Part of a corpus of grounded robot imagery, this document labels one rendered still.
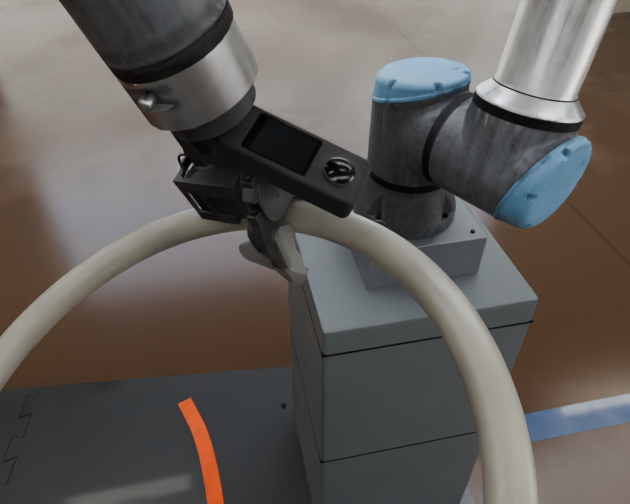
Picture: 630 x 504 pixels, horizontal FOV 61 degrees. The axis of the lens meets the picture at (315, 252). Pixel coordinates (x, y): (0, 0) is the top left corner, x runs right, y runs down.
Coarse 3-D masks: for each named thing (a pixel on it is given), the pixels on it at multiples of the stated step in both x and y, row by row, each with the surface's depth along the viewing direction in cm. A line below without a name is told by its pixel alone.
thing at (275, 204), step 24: (216, 120) 37; (240, 120) 38; (192, 144) 42; (192, 168) 45; (216, 168) 44; (192, 192) 45; (216, 192) 43; (240, 192) 43; (264, 192) 42; (216, 216) 47; (240, 216) 47; (264, 216) 43
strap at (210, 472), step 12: (180, 408) 173; (192, 408) 173; (192, 420) 170; (192, 432) 166; (204, 432) 166; (204, 444) 163; (204, 456) 160; (204, 468) 157; (216, 468) 157; (204, 480) 155; (216, 480) 155; (216, 492) 152
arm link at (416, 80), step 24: (384, 72) 83; (408, 72) 82; (432, 72) 82; (456, 72) 81; (384, 96) 82; (408, 96) 79; (432, 96) 78; (456, 96) 79; (384, 120) 84; (408, 120) 81; (432, 120) 79; (384, 144) 86; (408, 144) 82; (432, 144) 79; (384, 168) 89; (408, 168) 86
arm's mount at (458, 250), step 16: (464, 208) 101; (464, 224) 97; (416, 240) 94; (432, 240) 94; (448, 240) 94; (464, 240) 94; (480, 240) 94; (432, 256) 95; (448, 256) 95; (464, 256) 96; (480, 256) 97; (368, 272) 94; (384, 272) 95; (448, 272) 98; (464, 272) 99; (368, 288) 96
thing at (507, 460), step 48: (144, 240) 52; (336, 240) 45; (384, 240) 42; (48, 288) 52; (96, 288) 53; (432, 288) 38; (0, 336) 50; (480, 336) 35; (0, 384) 49; (480, 384) 33; (480, 432) 32; (528, 432) 32; (528, 480) 30
